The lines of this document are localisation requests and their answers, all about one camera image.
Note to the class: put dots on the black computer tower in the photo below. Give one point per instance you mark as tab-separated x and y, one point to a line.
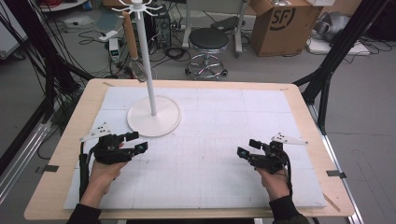
162	31

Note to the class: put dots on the white hook stand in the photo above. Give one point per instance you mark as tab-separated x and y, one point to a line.
149	81

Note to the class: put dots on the black metal stand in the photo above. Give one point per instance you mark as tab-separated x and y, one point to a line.
330	62
51	71

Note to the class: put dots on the black tape piece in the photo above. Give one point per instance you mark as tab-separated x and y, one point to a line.
49	168
335	174

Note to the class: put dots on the white flat board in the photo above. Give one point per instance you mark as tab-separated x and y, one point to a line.
339	48

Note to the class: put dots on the black round stool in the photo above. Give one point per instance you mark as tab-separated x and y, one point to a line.
208	39

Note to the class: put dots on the white grid mat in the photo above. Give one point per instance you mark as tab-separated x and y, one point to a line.
199	130

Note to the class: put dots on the brown cardboard box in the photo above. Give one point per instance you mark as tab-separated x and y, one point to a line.
280	34

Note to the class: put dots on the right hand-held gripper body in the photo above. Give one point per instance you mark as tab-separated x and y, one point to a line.
267	160

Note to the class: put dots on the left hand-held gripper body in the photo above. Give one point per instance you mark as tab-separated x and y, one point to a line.
110	154

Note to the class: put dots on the aluminium rail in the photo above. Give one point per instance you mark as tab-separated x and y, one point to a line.
21	161
339	174

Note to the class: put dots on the small white display device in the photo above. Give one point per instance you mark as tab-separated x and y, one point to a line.
114	49

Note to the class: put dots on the grey bag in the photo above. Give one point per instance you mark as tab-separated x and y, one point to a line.
333	25

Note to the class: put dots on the white power strip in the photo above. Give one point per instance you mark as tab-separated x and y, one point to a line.
108	35

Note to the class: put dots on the white metal frame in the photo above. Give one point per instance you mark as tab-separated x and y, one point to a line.
238	31

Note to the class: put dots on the person's right hand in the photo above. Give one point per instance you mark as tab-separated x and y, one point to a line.
275	183

